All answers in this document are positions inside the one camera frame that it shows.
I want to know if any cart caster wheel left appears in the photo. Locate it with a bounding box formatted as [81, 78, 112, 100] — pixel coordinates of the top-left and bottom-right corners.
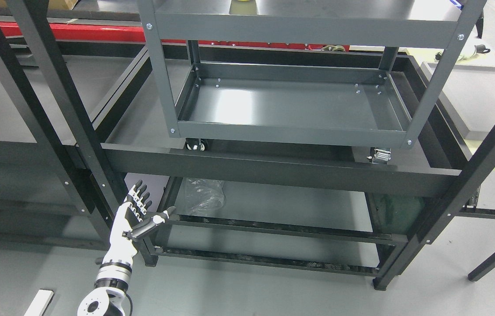
[185, 138, 208, 151]

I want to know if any red metal beam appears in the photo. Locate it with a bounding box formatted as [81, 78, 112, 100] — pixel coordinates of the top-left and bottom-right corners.
[0, 22, 349, 52]

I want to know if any clear plastic bag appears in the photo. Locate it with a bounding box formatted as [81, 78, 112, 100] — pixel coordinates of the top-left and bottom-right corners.
[184, 178, 226, 216]

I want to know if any cart caster wheel right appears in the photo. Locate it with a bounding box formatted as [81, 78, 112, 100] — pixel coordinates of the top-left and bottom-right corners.
[366, 147, 392, 165]

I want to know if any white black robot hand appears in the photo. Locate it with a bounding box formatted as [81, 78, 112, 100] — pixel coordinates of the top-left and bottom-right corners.
[101, 180, 177, 267]

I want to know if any grey metal utility cart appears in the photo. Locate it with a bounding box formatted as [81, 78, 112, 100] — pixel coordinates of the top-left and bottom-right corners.
[137, 0, 486, 149]

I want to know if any cart caster wheel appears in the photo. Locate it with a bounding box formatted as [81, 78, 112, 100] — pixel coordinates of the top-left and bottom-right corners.
[366, 147, 392, 165]
[185, 138, 208, 151]

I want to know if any white robot forearm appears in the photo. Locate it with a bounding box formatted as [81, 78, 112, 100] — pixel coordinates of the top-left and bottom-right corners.
[76, 261, 132, 316]

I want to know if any black metal shelf rack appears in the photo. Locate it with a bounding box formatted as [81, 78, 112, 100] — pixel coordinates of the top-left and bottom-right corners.
[0, 0, 495, 291]

